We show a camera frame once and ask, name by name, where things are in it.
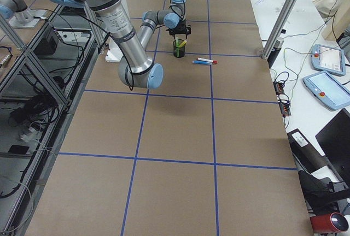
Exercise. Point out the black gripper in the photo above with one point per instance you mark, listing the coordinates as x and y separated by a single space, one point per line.
181 28

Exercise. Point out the yellow highlighter pen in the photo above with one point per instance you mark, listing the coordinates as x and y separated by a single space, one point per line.
183 43

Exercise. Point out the red white marker pen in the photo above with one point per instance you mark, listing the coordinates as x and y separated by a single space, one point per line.
207 60

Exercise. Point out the blue highlighter pen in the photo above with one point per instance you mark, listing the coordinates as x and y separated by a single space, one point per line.
201 62

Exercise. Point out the black mesh pen cup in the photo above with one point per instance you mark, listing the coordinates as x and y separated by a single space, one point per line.
178 52

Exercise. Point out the teach pendant far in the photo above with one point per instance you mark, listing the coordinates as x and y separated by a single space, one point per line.
330 59

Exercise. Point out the teach pendant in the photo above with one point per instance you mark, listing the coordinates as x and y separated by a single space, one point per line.
331 93
330 59

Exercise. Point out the teach pendant near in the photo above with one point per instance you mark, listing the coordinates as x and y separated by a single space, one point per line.
331 93

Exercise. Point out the brown paper table cover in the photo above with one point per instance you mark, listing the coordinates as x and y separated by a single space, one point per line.
206 153

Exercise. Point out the black laptop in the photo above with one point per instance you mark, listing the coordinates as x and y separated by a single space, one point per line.
333 139

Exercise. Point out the red cylinder bottle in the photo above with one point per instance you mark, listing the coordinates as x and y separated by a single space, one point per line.
329 223

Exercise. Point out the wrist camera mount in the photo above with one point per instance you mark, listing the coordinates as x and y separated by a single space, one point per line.
173 33

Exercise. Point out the aluminium frame post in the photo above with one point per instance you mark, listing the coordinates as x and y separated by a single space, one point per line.
277 29

